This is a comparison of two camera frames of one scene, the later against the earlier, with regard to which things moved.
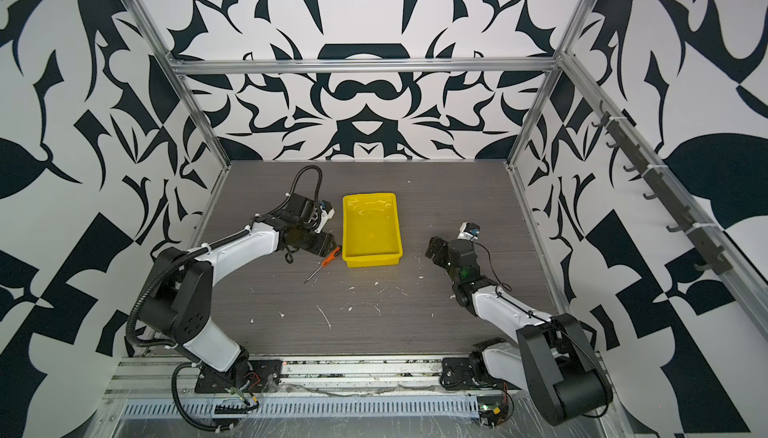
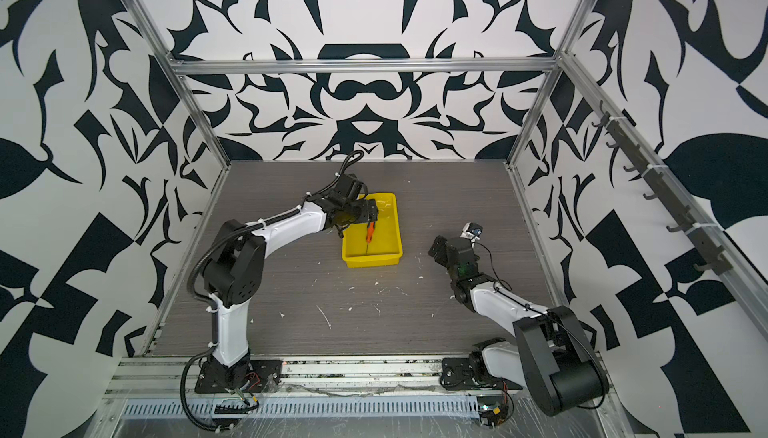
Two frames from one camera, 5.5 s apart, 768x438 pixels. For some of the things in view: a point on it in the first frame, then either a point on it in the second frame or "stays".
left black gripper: (325, 246) to (369, 215)
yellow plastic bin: (370, 230) stays
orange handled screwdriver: (331, 257) to (370, 234)
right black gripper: (435, 247) stays
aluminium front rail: (151, 375) stays
